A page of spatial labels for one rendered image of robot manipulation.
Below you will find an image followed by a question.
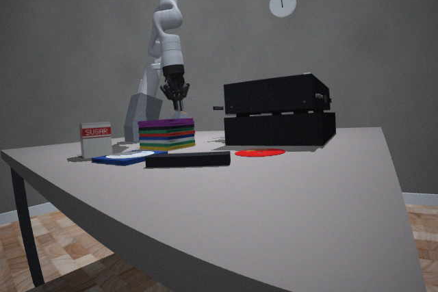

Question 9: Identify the black flat bar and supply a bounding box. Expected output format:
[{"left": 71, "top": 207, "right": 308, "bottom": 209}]
[{"left": 145, "top": 151, "right": 231, "bottom": 168}]

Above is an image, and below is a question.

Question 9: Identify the orange cd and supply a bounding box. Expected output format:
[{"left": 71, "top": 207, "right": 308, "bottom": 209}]
[{"left": 171, "top": 112, "right": 190, "bottom": 119}]

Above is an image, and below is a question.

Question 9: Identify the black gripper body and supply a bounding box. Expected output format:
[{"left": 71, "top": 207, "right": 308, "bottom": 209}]
[{"left": 162, "top": 64, "right": 185, "bottom": 92}]

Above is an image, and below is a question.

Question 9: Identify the silver cd disc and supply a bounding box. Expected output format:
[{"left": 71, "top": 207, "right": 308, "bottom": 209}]
[{"left": 106, "top": 151, "right": 154, "bottom": 159}]

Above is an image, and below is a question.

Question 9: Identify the red cd with green label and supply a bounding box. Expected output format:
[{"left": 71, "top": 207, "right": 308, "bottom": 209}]
[{"left": 235, "top": 148, "right": 285, "bottom": 157}]

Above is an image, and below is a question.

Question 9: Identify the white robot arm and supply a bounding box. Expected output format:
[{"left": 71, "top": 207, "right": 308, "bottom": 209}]
[{"left": 138, "top": 0, "right": 183, "bottom": 97}]

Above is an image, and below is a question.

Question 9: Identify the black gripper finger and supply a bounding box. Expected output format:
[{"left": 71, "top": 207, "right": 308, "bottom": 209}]
[
  {"left": 178, "top": 80, "right": 190, "bottom": 111},
  {"left": 160, "top": 80, "right": 181, "bottom": 111}
]

